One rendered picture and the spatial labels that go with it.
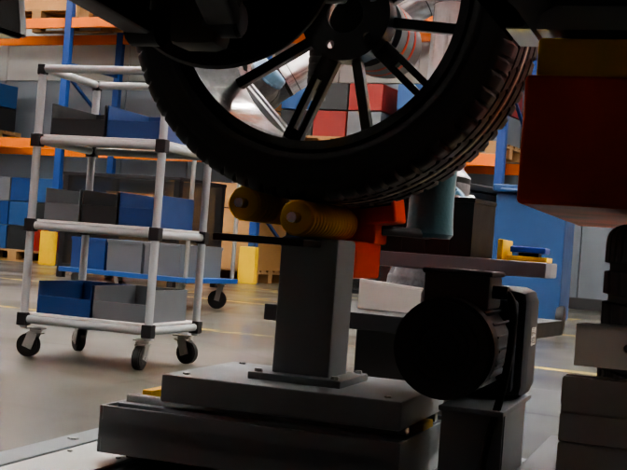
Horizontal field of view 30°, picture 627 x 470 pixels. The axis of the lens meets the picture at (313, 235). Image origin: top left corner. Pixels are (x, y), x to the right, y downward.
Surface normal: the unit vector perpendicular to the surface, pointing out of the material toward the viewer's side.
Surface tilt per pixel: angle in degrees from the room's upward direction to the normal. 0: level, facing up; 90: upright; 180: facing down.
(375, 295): 90
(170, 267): 90
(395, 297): 90
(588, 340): 90
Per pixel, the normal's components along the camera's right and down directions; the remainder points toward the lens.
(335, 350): 0.94, 0.07
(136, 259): -0.47, -0.04
